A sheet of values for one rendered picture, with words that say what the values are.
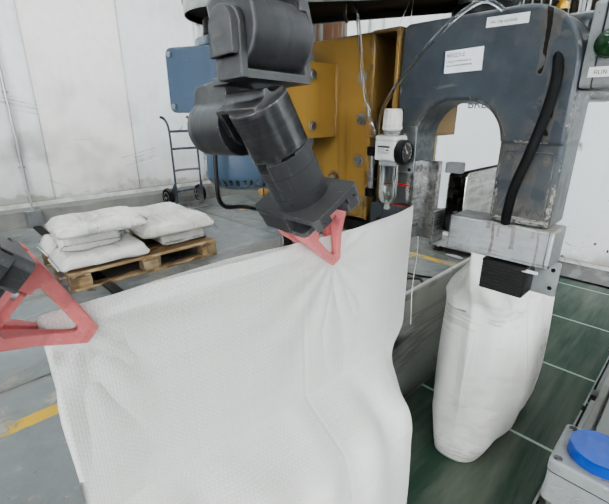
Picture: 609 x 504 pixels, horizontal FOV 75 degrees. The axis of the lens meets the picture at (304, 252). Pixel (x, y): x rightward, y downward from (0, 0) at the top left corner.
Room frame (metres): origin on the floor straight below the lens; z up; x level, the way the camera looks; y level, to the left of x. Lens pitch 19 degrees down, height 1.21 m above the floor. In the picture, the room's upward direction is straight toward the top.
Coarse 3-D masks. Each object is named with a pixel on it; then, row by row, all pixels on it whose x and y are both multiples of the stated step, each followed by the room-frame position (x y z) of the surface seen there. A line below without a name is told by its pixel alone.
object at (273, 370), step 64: (256, 256) 0.38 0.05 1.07; (384, 256) 0.51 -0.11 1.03; (64, 320) 0.25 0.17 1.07; (128, 320) 0.28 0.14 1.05; (192, 320) 0.32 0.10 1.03; (256, 320) 0.36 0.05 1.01; (320, 320) 0.43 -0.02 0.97; (384, 320) 0.52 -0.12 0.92; (64, 384) 0.25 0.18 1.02; (128, 384) 0.28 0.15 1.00; (192, 384) 0.31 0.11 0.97; (256, 384) 0.36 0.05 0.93; (320, 384) 0.43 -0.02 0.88; (384, 384) 0.47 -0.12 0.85; (128, 448) 0.27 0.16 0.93; (192, 448) 0.31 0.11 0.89; (256, 448) 0.34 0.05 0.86; (320, 448) 0.37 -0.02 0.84; (384, 448) 0.41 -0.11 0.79
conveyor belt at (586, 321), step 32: (576, 288) 1.82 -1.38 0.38; (576, 320) 1.49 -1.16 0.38; (608, 320) 1.49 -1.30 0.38; (576, 352) 1.26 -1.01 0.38; (608, 352) 1.26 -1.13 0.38; (544, 384) 1.07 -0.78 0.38; (576, 384) 1.07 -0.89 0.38; (416, 416) 0.93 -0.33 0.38; (544, 416) 0.93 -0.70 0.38; (576, 416) 0.93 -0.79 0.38; (416, 448) 0.81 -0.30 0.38; (512, 448) 0.81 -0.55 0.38; (544, 448) 0.81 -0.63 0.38; (416, 480) 0.71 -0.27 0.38; (448, 480) 0.71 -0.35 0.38; (480, 480) 0.71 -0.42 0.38; (512, 480) 0.71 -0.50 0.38
